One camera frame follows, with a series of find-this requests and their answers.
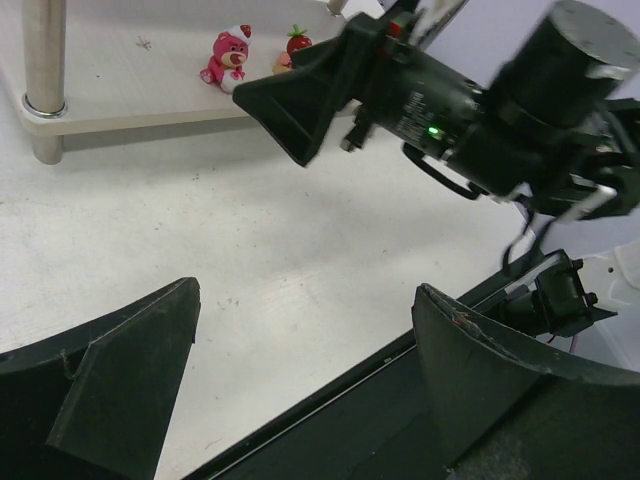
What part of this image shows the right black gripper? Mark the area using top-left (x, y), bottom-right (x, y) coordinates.
top-left (232, 13), bottom-right (484, 167)

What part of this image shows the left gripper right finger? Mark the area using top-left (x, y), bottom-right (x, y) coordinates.
top-left (412, 284), bottom-right (639, 479)

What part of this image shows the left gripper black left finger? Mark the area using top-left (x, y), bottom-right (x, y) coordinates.
top-left (1, 277), bottom-right (201, 479)

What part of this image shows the pink bear strawberry donut toy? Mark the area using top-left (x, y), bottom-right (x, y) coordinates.
top-left (272, 24), bottom-right (313, 75)

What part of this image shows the pink bear cake toy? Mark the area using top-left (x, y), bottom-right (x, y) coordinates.
top-left (199, 24), bottom-right (252, 94)

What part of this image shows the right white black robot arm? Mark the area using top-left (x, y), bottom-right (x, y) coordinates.
top-left (232, 1), bottom-right (639, 222)

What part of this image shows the white wooden two-tier shelf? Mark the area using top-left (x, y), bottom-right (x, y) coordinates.
top-left (1, 1), bottom-right (375, 165)

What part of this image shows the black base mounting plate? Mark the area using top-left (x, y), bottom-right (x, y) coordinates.
top-left (184, 249), bottom-right (640, 480)

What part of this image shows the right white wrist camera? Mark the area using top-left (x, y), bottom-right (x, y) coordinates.
top-left (382, 0), bottom-right (468, 50)

